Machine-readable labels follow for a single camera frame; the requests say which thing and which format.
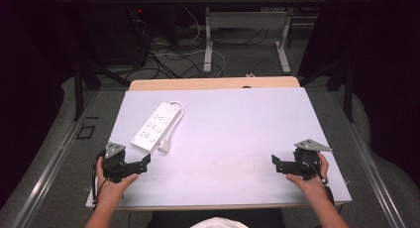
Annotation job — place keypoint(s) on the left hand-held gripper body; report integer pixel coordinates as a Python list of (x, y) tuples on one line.
[(114, 162)]

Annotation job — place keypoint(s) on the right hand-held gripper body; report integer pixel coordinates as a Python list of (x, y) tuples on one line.
[(307, 162)]

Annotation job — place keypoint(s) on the person's right hand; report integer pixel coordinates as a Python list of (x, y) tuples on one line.
[(310, 185)]

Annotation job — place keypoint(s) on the person's left hand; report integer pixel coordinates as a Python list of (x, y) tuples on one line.
[(110, 187)]

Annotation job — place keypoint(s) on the white power strip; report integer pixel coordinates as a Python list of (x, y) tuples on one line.
[(157, 126)]

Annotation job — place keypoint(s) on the white table cover sheet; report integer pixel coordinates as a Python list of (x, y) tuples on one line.
[(231, 148)]

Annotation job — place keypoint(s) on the person's dark trousers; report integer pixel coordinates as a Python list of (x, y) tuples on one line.
[(171, 218)]

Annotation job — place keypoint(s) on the person's white shirt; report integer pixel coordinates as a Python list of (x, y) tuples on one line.
[(219, 222)]

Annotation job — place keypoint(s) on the black metal stand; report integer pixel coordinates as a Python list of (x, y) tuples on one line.
[(85, 79), (340, 79)]

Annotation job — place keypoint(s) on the wooden table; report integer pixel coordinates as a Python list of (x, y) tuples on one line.
[(204, 83)]

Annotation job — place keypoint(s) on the black computer tower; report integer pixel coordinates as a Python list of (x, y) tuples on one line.
[(132, 26)]

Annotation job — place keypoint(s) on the black floor socket frame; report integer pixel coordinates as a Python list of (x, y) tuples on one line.
[(85, 132)]

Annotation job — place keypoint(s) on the aluminium floor rail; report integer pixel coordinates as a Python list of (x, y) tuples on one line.
[(369, 162), (49, 168)]

